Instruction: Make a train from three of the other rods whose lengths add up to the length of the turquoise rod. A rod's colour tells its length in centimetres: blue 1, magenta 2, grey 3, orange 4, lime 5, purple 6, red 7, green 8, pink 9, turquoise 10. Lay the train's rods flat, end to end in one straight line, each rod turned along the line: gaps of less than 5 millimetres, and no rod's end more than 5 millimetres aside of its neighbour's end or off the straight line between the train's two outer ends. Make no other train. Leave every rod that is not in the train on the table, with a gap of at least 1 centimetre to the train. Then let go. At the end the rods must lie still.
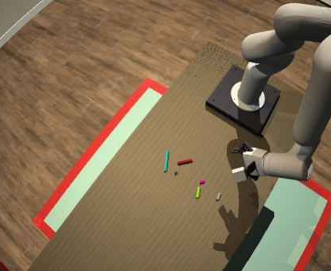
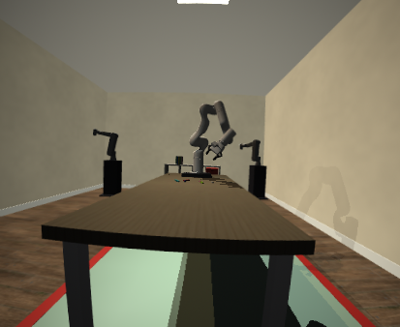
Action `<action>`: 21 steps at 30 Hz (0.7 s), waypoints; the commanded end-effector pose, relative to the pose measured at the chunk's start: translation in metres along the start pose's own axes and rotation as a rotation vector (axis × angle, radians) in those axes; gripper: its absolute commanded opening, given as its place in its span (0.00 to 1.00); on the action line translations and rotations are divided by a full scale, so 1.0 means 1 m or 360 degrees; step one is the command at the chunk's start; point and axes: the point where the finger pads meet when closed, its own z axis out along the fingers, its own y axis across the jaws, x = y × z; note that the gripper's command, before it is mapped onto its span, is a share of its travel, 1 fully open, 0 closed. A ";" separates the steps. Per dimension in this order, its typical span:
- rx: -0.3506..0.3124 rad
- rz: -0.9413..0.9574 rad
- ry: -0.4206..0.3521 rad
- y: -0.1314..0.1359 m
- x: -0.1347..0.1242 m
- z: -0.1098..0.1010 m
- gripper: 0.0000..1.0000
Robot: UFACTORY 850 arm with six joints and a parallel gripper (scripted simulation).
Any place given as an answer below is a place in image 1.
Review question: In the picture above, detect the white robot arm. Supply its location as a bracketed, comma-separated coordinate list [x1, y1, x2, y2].
[231, 3, 331, 181]

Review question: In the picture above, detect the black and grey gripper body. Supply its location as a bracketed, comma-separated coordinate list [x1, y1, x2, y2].
[243, 148, 269, 176]

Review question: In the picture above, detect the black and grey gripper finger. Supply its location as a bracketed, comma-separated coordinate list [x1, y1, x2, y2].
[231, 141, 254, 155]
[249, 175, 259, 181]

